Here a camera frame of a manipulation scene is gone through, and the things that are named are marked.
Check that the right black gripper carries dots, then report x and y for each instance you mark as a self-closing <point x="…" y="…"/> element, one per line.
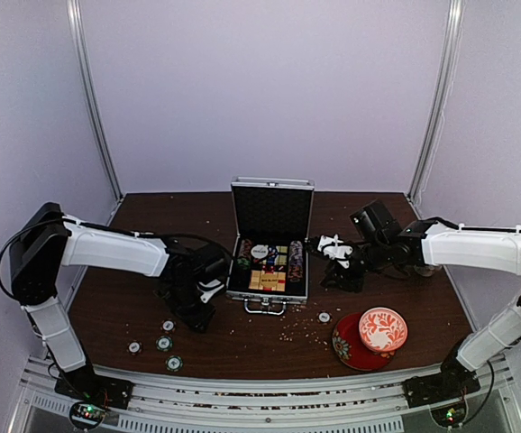
<point x="345" y="281"/>

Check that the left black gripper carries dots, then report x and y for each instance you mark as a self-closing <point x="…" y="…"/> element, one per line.
<point x="196" y="321"/>

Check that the black orange poker chip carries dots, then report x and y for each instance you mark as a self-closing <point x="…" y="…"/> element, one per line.
<point x="134" y="347"/>
<point x="324" y="317"/>
<point x="168" y="326"/>

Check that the red playing card box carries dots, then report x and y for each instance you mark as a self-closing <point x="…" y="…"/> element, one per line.
<point x="255" y="281"/>

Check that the yellow big blind button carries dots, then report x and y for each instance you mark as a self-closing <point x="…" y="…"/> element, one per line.
<point x="269" y="280"/>

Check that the aluminium poker case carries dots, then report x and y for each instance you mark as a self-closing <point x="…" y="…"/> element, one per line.
<point x="269" y="271"/>

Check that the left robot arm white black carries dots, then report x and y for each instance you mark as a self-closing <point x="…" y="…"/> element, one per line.
<point x="187" y="278"/>

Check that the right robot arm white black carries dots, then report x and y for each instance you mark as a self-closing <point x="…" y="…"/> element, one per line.
<point x="431" y="243"/>

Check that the green poker chip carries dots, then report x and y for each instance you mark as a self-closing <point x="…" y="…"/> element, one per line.
<point x="174" y="363"/>
<point x="164" y="343"/>

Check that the orange white patterned bowl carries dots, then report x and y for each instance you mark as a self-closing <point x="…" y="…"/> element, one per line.
<point x="382" y="330"/>

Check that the red floral plate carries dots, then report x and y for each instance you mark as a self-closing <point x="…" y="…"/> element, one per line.
<point x="347" y="345"/>

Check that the green chip stack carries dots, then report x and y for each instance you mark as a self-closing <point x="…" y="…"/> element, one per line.
<point x="244" y="263"/>

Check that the white patterned mug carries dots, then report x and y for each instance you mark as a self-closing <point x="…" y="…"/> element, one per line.
<point x="427" y="270"/>

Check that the black orange chip row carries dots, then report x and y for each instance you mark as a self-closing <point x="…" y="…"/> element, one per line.
<point x="245" y="249"/>

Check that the white dealer button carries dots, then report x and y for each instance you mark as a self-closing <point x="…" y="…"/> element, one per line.
<point x="259" y="253"/>

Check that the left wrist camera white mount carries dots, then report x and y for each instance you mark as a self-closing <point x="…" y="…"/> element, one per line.
<point x="209" y="289"/>

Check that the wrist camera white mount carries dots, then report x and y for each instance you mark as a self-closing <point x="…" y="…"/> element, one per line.
<point x="332" y="248"/>
<point x="209" y="289"/>

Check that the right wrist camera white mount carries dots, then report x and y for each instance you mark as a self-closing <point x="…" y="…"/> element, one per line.
<point x="332" y="248"/>

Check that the front aluminium rail base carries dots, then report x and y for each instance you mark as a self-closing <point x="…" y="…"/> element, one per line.
<point x="166" y="403"/>

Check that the right aluminium frame post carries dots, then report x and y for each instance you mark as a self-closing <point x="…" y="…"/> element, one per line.
<point x="443" y="86"/>

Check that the aluminium frame post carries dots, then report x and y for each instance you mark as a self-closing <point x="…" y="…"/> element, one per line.
<point x="443" y="86"/>
<point x="79" y="39"/>

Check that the left aluminium frame post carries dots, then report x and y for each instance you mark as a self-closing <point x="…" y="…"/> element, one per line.
<point x="79" y="39"/>

